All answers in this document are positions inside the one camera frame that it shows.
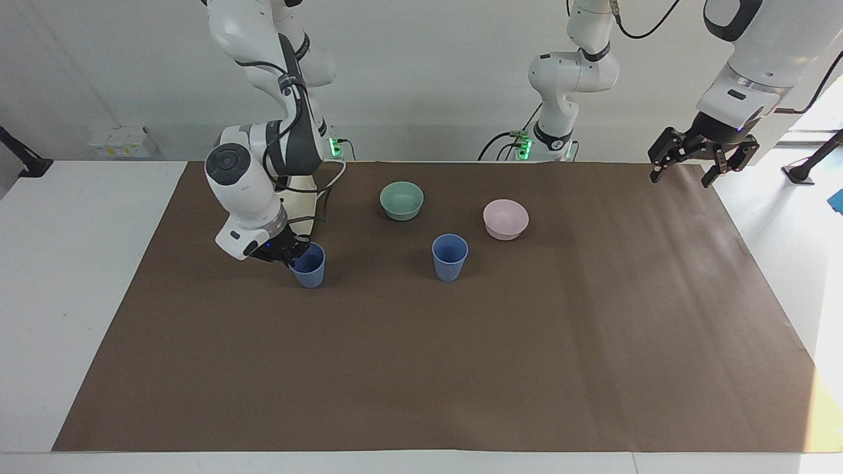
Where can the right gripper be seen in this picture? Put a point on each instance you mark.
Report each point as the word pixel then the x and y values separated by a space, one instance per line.
pixel 280 247

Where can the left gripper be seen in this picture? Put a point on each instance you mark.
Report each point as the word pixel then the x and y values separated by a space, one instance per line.
pixel 714 135

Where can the blue cup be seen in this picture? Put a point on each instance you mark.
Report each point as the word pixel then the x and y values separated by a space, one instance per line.
pixel 309 270
pixel 450 260

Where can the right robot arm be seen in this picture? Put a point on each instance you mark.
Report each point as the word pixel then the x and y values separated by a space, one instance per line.
pixel 240 184

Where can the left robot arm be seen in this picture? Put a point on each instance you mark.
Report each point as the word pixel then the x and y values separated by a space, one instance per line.
pixel 573 72

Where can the black stand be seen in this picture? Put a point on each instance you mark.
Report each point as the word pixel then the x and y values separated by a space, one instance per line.
pixel 807 170
pixel 26 163

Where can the green bowl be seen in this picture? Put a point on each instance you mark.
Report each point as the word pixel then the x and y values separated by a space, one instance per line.
pixel 402 201

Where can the blue object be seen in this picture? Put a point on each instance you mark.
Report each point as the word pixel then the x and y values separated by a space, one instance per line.
pixel 838 201

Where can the pink bowl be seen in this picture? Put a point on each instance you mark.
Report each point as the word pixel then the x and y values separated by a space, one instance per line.
pixel 506 220

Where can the white wall socket strip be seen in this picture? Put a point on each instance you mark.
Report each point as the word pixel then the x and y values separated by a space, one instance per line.
pixel 123 142

